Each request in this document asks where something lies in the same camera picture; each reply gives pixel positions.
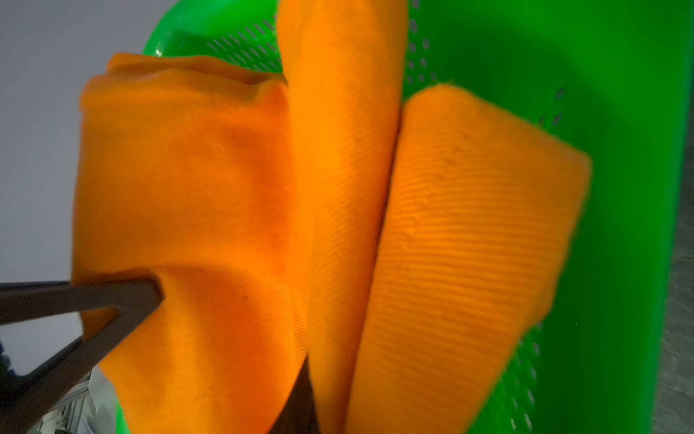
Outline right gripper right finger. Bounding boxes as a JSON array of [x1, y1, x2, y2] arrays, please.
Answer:
[[269, 357, 320, 434]]

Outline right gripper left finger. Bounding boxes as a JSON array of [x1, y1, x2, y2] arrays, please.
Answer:
[[1, 280, 163, 433]]

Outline orange pants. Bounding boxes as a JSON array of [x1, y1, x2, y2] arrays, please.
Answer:
[[72, 1, 591, 433]]

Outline green plastic basket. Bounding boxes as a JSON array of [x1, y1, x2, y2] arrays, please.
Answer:
[[144, 1, 693, 433]]

